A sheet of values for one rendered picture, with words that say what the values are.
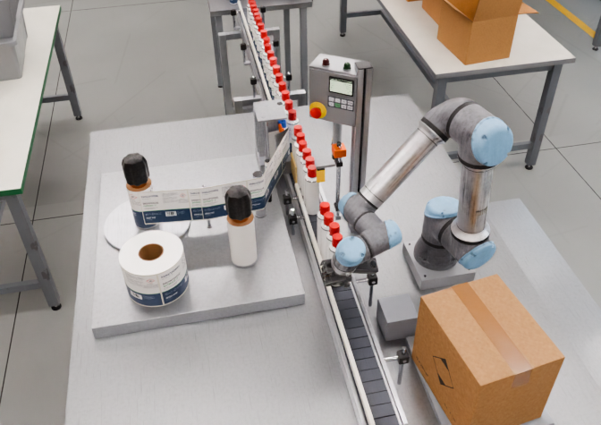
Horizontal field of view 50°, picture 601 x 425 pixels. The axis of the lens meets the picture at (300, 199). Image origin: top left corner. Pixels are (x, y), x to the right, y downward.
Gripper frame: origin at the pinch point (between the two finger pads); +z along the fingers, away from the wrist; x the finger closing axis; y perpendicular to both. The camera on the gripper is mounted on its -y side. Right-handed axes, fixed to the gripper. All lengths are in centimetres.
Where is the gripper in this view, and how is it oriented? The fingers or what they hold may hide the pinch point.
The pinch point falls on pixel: (341, 278)
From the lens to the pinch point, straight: 204.7
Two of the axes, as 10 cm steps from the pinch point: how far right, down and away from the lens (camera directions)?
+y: -9.8, 1.4, -1.4
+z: -0.8, 3.5, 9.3
